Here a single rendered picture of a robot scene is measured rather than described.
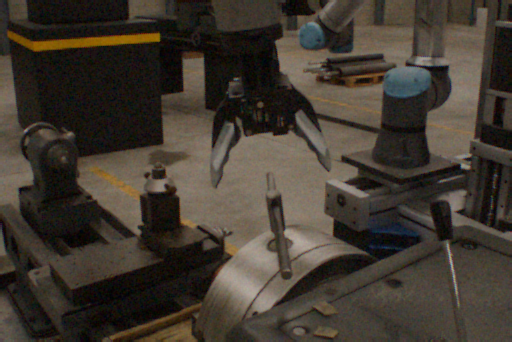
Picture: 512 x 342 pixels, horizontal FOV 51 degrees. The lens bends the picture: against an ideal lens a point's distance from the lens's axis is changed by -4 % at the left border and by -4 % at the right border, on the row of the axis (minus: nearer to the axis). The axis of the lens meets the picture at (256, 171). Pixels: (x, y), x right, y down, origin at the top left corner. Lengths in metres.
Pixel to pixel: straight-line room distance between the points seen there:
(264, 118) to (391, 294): 0.25
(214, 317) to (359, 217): 0.63
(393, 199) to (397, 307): 0.78
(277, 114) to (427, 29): 0.94
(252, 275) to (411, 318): 0.25
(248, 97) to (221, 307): 0.32
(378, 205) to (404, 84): 0.30
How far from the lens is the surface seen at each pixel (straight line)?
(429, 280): 0.72
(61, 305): 1.32
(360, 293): 0.67
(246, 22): 0.61
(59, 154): 1.78
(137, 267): 1.33
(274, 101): 0.62
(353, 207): 1.36
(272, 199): 0.77
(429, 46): 1.52
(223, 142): 0.69
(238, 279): 0.80
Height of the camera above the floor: 1.60
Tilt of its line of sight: 19 degrees down
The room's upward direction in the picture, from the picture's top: straight up
